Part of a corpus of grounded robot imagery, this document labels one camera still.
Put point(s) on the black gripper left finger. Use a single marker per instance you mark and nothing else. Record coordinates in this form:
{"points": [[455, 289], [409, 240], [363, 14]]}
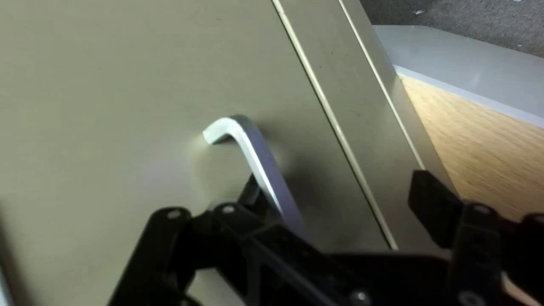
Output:
{"points": [[171, 248]]}

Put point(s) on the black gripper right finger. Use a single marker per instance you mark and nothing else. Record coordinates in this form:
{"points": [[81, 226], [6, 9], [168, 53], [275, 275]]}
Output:
{"points": [[477, 248]]}

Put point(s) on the beige drawer with label holder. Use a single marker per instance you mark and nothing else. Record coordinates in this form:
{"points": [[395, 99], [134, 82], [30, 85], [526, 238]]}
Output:
{"points": [[113, 112]]}

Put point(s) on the beige metal file cabinet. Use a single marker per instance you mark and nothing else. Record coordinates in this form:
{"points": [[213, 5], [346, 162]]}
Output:
{"points": [[363, 112]]}

